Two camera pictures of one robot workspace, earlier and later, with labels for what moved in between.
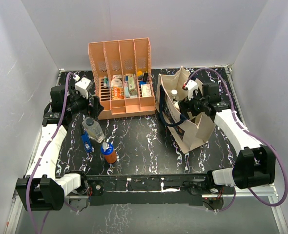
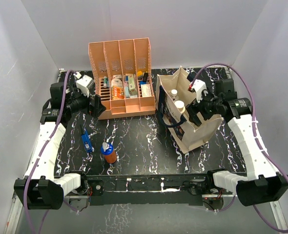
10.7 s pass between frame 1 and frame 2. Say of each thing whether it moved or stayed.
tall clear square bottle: moved
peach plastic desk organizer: stayed
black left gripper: stayed
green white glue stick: stayed
